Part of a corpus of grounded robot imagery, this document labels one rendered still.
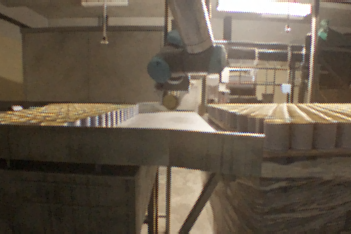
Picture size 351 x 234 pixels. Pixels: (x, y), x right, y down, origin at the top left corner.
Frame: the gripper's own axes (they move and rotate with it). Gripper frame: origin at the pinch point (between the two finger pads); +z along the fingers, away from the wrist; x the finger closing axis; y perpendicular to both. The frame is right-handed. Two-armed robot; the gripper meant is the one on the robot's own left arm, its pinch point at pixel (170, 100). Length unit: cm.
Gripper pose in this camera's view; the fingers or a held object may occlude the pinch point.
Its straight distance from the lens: 83.2
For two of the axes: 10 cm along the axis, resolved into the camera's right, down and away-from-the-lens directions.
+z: -1.1, 6.2, 7.8
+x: 9.9, 0.1, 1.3
